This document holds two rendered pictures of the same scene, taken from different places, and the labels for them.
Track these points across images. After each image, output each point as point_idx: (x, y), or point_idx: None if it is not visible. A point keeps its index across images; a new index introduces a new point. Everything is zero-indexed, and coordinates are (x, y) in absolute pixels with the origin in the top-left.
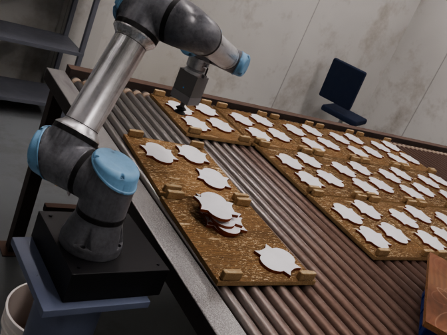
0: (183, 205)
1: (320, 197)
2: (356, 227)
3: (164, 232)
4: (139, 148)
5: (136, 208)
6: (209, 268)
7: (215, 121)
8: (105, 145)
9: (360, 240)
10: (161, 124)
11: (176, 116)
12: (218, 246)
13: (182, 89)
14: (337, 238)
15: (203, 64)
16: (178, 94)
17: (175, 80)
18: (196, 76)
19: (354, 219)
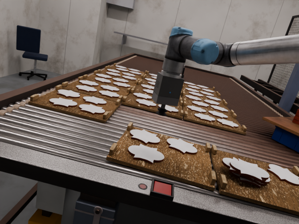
0: (230, 183)
1: (187, 115)
2: (217, 122)
3: (272, 218)
4: (135, 160)
5: (238, 218)
6: None
7: (90, 99)
8: (120, 180)
9: (232, 129)
10: (79, 124)
11: (75, 110)
12: (284, 195)
13: (169, 94)
14: (228, 134)
15: (183, 66)
16: (166, 100)
17: (160, 89)
18: (180, 78)
19: (211, 118)
